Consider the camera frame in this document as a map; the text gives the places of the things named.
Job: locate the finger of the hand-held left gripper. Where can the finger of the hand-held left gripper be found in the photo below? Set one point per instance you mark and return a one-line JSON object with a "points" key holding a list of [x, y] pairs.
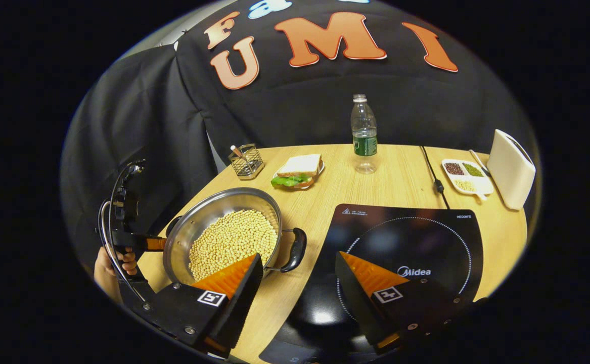
{"points": [[156, 243]]}

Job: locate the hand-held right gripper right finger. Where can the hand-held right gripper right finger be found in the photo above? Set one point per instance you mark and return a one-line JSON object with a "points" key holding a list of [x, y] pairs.
{"points": [[355, 303]]}

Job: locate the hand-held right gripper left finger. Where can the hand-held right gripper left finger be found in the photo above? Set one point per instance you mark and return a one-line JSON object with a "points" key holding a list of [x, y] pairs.
{"points": [[239, 303]]}

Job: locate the pile of soybeans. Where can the pile of soybeans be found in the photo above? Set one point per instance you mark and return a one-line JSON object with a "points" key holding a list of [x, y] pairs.
{"points": [[229, 242]]}

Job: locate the black induction cooktop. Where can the black induction cooktop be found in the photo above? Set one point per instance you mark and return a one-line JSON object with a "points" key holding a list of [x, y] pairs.
{"points": [[401, 242]]}

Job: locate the sandwich with lettuce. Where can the sandwich with lettuce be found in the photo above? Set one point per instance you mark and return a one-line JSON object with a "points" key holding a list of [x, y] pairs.
{"points": [[300, 167]]}

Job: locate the clear plastic water bottle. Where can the clear plastic water bottle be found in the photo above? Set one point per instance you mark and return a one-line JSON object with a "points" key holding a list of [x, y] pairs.
{"points": [[364, 144]]}

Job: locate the white divided dish of beans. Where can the white divided dish of beans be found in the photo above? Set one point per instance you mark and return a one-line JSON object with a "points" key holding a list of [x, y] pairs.
{"points": [[464, 177]]}

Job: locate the white spoon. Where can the white spoon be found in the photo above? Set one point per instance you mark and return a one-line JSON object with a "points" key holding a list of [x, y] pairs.
{"points": [[478, 162]]}

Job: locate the black backdrop cloth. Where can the black backdrop cloth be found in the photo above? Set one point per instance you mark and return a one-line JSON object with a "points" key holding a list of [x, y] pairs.
{"points": [[300, 111]]}

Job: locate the white toaster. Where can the white toaster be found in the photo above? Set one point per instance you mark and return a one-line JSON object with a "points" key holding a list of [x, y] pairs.
{"points": [[509, 169]]}

